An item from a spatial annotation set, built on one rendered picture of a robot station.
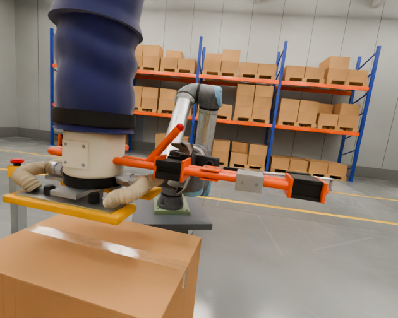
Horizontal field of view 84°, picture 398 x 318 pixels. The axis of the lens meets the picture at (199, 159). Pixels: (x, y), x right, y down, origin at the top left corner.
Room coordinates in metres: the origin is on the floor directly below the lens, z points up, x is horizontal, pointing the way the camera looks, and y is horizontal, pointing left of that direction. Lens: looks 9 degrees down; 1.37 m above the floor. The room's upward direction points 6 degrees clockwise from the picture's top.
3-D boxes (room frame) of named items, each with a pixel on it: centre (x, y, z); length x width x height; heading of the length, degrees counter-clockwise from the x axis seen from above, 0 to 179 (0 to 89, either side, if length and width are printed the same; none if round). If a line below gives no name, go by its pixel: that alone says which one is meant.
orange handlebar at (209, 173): (0.75, 0.10, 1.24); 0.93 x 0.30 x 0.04; 79
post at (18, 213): (1.35, 1.13, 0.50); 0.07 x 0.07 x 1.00; 78
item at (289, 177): (0.55, -0.27, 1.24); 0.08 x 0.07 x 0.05; 79
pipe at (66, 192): (0.67, 0.32, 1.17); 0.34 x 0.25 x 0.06; 79
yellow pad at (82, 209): (0.58, 0.34, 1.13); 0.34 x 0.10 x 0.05; 79
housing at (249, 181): (0.58, -0.14, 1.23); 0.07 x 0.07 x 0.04; 79
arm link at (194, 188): (0.93, 0.02, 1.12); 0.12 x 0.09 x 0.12; 87
